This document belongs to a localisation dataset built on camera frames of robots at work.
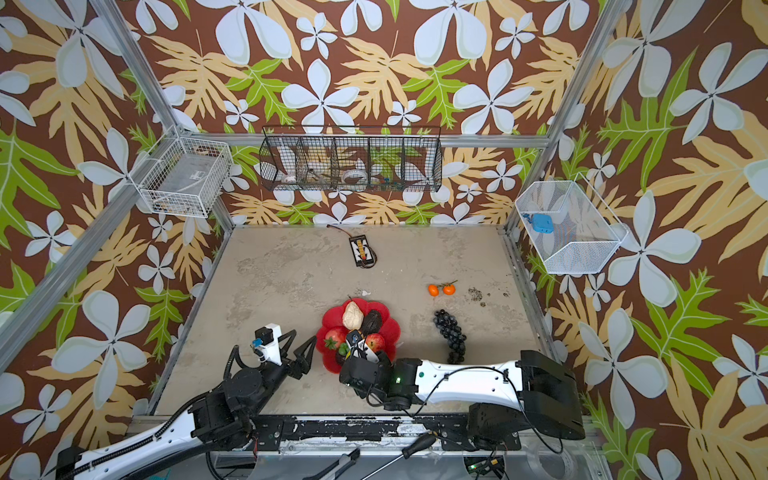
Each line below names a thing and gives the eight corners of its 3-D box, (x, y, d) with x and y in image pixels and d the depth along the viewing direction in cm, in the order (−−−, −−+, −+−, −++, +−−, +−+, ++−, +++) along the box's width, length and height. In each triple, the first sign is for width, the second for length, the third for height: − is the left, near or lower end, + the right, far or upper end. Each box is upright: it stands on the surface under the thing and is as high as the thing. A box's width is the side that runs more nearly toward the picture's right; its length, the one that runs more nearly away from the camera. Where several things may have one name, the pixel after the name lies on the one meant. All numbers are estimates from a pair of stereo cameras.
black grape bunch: (449, 365, 87) (453, 359, 83) (432, 318, 97) (434, 310, 93) (469, 360, 88) (473, 354, 84) (449, 314, 98) (452, 306, 94)
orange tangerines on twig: (430, 298, 102) (431, 293, 99) (427, 289, 104) (428, 284, 101) (458, 294, 103) (460, 288, 100) (454, 285, 105) (456, 280, 102)
